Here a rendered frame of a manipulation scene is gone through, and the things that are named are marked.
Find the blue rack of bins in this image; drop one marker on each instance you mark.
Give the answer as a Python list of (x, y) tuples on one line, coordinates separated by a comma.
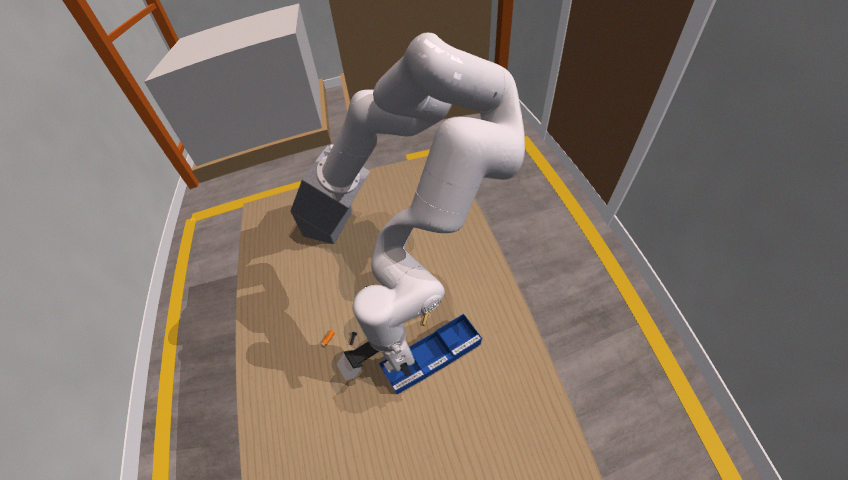
[(452, 335)]

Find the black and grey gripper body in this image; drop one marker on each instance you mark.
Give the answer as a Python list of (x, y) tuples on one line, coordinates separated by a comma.
[(396, 360)]

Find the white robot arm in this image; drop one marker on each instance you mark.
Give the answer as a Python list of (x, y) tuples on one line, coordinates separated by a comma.
[(463, 152)]

